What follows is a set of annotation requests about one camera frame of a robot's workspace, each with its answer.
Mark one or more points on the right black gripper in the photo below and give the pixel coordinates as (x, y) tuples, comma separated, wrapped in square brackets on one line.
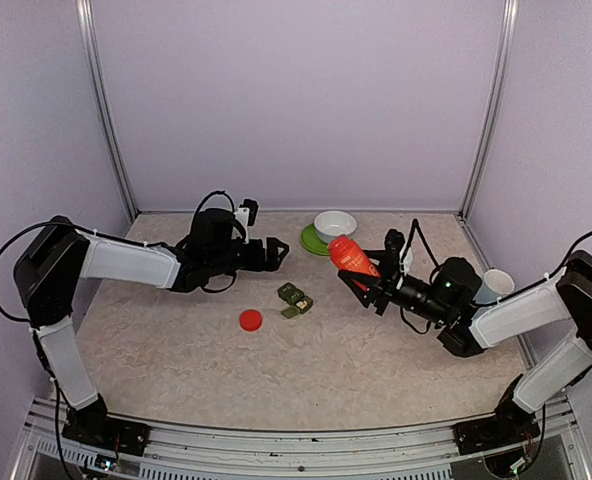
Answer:
[(388, 283)]

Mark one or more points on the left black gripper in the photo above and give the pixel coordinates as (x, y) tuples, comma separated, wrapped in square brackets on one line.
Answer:
[(272, 253)]

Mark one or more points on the red cylindrical container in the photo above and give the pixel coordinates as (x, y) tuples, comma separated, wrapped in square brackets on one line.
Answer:
[(346, 254)]

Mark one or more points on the red container lid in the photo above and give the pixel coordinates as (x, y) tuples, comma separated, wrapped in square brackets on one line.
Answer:
[(250, 320)]

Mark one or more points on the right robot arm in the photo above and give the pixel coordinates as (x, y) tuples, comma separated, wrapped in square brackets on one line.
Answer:
[(468, 329)]

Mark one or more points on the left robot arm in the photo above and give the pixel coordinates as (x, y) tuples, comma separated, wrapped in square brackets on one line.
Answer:
[(48, 272)]

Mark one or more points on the green plate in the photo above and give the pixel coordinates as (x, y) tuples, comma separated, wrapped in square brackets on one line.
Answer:
[(312, 243)]

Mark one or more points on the white ceramic bowl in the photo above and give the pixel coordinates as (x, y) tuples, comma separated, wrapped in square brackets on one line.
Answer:
[(331, 224)]

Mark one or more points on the light blue mug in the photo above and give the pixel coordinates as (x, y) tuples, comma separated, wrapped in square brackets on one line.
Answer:
[(496, 284)]

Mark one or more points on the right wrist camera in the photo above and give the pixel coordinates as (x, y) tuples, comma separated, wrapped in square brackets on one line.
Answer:
[(398, 252)]

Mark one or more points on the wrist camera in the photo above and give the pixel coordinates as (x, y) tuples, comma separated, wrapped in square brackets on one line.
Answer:
[(398, 252), (245, 217)]

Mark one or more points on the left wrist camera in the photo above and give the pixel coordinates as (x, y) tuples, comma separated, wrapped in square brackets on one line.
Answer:
[(245, 217)]

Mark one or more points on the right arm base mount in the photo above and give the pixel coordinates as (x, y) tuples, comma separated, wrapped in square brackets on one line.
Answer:
[(496, 430)]

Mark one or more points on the front aluminium rail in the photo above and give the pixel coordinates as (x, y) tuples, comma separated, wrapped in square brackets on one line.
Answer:
[(183, 451)]

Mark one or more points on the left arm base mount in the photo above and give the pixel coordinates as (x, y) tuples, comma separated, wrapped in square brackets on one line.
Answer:
[(93, 426)]

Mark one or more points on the right aluminium frame post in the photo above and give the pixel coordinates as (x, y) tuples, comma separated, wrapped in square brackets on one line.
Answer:
[(493, 107)]

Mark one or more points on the aluminium frame post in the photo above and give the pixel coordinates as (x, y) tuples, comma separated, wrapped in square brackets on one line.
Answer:
[(493, 107), (84, 10)]

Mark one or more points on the left aluminium frame post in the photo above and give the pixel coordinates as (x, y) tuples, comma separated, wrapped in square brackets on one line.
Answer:
[(84, 10)]

